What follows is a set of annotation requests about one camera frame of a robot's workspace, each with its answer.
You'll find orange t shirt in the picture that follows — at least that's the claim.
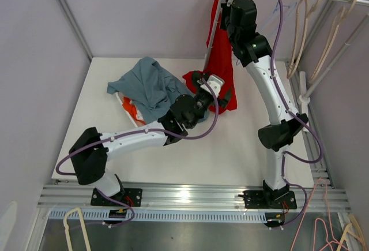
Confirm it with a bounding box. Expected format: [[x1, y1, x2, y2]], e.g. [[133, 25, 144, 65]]
[[122, 96, 146, 126]]

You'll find blue grey t shirt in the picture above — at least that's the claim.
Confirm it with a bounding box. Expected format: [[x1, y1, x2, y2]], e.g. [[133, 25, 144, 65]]
[[107, 57, 194, 124]]

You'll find red t shirt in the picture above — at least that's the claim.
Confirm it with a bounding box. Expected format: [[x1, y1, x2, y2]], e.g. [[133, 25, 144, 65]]
[[200, 0, 237, 114]]

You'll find aluminium mounting rail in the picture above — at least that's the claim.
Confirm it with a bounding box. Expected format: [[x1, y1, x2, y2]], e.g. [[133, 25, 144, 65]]
[[37, 181, 351, 225]]

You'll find cream hanger on floor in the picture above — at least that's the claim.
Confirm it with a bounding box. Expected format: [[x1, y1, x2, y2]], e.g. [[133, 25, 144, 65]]
[[336, 214, 367, 251]]

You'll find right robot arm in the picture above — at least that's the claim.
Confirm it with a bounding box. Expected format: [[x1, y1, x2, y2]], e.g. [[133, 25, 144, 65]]
[[220, 0, 308, 209]]

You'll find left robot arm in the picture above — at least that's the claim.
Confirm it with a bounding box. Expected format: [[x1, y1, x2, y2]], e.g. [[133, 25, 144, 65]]
[[69, 72, 228, 205]]

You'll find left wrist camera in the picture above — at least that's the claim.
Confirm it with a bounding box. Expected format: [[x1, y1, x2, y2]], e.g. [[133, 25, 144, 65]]
[[200, 74, 224, 96]]

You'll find metal clothes rack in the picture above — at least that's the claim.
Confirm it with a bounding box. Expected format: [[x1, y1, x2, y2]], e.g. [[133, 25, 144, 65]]
[[204, 0, 368, 114]]

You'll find cream hanger lower left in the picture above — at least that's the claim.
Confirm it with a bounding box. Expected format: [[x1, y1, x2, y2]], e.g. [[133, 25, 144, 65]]
[[62, 207, 92, 251]]

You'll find wooden hanger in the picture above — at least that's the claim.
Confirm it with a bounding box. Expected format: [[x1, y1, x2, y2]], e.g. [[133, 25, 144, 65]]
[[287, 0, 321, 79], [308, 0, 357, 84]]

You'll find pink wire hanger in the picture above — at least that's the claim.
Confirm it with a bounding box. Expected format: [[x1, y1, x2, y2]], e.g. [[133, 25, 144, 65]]
[[289, 177, 344, 251]]

